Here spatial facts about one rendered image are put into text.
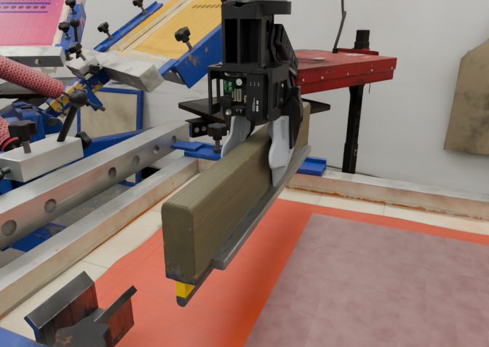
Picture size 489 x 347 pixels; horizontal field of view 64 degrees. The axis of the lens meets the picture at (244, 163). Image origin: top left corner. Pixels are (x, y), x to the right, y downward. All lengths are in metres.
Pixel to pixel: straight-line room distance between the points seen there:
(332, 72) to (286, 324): 1.12
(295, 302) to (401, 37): 2.07
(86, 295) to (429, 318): 0.38
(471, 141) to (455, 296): 1.95
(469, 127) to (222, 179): 2.17
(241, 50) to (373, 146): 2.20
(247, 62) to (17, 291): 0.38
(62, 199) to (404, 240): 0.53
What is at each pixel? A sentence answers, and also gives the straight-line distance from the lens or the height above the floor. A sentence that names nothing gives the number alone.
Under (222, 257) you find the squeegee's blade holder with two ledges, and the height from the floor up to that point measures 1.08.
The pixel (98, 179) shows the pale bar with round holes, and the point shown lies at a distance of 0.71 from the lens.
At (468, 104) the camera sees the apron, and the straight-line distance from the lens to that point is 2.44.
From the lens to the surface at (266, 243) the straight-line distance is 0.61.
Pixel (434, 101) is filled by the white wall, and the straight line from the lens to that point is 2.49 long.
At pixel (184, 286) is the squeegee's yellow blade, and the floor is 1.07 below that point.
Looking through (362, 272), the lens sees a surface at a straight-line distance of 0.57.
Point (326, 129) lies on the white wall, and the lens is 2.58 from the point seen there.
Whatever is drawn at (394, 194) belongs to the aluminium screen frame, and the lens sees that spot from 0.76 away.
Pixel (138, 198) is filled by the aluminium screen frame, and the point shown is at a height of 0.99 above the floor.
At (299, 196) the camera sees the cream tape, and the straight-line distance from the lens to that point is 0.76.
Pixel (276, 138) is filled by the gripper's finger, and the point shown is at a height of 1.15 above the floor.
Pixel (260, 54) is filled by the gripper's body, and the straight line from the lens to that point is 0.41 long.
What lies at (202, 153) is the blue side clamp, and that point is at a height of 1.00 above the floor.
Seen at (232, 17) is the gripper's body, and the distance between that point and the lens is 0.40.
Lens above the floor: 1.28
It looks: 21 degrees down
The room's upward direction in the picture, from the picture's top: straight up
